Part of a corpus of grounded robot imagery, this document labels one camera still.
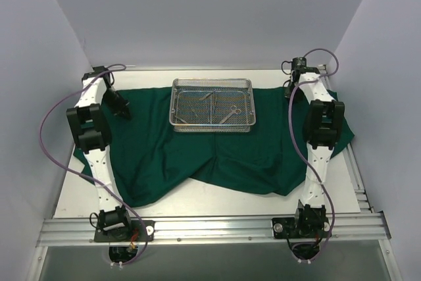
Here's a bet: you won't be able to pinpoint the green surgical cloth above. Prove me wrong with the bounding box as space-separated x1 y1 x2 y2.
72 86 357 209

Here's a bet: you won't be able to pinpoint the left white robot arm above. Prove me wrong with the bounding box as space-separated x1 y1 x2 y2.
66 66 133 241

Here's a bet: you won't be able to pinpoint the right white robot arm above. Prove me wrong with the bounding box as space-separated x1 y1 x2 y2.
285 57 345 237

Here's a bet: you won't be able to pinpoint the surgical scissors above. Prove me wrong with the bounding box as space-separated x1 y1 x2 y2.
219 105 241 124

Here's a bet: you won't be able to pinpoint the metal mesh instrument tray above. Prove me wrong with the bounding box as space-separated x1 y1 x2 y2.
169 78 257 133

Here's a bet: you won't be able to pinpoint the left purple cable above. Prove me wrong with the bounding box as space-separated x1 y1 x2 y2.
39 63 149 266

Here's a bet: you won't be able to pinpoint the aluminium right side rail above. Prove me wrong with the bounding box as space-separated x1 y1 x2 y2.
317 65 376 215

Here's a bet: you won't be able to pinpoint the aluminium rail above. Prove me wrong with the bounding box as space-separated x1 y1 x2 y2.
317 65 376 215
36 213 391 247

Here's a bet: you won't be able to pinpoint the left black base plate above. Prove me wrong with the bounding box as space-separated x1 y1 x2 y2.
93 220 155 243

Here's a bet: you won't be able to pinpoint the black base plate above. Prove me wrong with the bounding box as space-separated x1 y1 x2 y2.
271 217 330 240
93 220 155 243

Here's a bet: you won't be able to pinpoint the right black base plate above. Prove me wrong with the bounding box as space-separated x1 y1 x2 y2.
271 217 330 240

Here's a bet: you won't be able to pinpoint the aluminium front rail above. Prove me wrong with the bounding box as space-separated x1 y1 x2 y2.
36 213 391 247

